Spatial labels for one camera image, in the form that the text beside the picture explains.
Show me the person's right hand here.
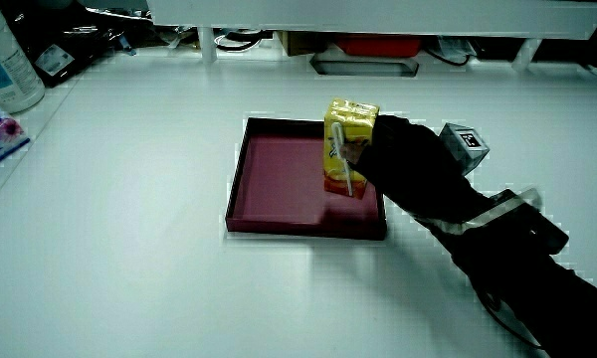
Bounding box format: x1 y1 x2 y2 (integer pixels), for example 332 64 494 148
338 114 491 225

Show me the yellow ice redtea carton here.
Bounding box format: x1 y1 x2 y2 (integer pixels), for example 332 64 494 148
322 97 381 200

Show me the person's right forearm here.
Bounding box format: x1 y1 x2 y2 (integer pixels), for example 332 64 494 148
413 187 597 358

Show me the red box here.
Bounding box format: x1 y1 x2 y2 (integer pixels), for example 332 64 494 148
333 34 423 59

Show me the dark red tray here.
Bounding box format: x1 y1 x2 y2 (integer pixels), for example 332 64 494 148
224 116 388 242

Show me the white raised shelf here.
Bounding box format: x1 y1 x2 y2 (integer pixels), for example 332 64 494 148
146 0 597 72

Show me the brown cardboard box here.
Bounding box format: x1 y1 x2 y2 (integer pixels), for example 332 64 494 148
278 30 329 57

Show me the black plastic bag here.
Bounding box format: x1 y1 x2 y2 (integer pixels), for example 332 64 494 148
0 0 130 89

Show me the white plastic bottle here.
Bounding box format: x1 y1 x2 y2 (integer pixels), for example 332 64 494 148
0 0 47 114

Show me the black cable loop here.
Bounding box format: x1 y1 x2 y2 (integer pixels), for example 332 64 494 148
213 30 264 53

